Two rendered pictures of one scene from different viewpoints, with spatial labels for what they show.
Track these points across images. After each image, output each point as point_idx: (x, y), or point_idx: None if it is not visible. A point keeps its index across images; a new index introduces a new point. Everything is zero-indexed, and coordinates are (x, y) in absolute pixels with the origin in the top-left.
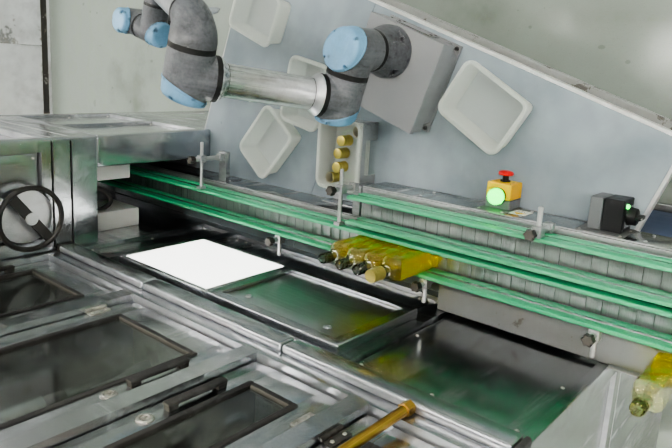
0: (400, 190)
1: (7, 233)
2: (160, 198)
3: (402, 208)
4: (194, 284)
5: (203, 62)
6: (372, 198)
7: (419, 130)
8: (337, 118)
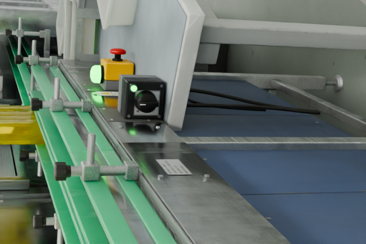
0: (78, 67)
1: None
2: (12, 69)
3: (36, 78)
4: None
5: None
6: (48, 71)
7: (96, 6)
8: None
